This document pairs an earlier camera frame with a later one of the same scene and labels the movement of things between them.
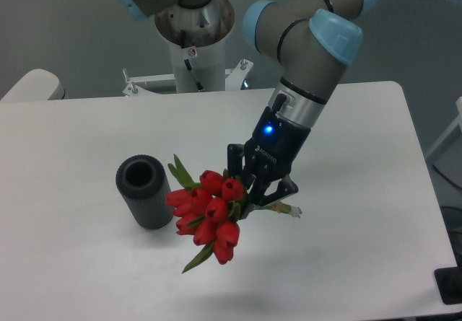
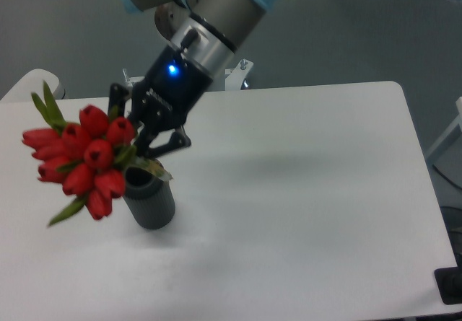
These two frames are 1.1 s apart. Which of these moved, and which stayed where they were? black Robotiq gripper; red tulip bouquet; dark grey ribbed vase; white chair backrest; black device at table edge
Moved: red tulip bouquet; black Robotiq gripper
Stayed: dark grey ribbed vase; white chair backrest; black device at table edge
